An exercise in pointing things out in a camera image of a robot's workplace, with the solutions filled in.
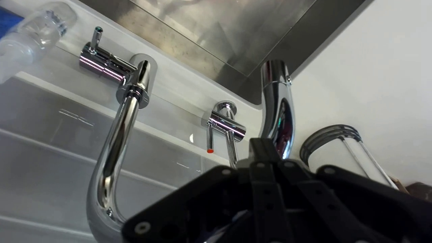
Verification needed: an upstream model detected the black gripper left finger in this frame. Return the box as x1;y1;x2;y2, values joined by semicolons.
120;137;294;243

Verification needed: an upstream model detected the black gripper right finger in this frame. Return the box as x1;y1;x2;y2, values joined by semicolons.
282;161;432;243

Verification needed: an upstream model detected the tall chrome gooseneck faucet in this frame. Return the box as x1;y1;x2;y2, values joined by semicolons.
78;26;300;238

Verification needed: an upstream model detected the small chrome gooseneck faucet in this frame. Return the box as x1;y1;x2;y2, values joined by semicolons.
200;101;248;171

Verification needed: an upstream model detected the stainless steel sink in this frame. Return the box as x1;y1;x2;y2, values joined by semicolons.
78;0;375;106

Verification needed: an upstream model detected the brown wooden box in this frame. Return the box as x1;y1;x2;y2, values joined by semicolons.
396;180;432;204

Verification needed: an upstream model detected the soap dispenser bottle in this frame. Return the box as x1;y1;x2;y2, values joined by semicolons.
0;2;78;86

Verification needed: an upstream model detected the blue sponge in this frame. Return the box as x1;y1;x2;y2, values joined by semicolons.
0;6;24;32

